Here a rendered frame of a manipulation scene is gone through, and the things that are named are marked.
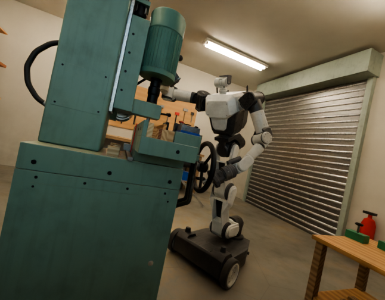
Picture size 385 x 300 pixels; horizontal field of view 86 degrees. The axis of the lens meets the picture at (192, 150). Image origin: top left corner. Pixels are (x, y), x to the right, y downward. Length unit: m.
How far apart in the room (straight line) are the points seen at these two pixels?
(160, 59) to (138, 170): 0.52
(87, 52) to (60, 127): 0.32
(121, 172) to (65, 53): 0.51
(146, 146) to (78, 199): 0.32
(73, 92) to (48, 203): 0.42
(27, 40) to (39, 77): 0.61
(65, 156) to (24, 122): 3.75
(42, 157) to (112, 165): 0.23
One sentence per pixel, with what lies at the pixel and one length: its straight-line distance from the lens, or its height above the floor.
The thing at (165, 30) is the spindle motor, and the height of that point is 1.40.
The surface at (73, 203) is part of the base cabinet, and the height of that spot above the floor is 0.61.
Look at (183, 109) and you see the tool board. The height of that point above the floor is 1.74.
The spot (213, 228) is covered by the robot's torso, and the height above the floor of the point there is 0.28.
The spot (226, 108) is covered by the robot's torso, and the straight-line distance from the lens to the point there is 1.46.
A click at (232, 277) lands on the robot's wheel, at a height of 0.06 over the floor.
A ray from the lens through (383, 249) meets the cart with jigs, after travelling 1.80.
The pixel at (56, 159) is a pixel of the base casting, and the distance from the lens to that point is 0.85.
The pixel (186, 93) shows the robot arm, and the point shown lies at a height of 1.32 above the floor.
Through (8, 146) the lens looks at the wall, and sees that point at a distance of 4.65.
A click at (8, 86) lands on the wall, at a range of 4.69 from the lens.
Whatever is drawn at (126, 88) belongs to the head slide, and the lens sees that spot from 0.99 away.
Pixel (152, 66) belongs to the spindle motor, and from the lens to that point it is 1.02.
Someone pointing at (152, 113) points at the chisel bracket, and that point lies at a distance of 1.02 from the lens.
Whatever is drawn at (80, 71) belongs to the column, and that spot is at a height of 1.10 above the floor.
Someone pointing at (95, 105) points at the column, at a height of 0.99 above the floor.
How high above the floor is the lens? 0.89
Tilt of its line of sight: level
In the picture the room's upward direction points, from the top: 12 degrees clockwise
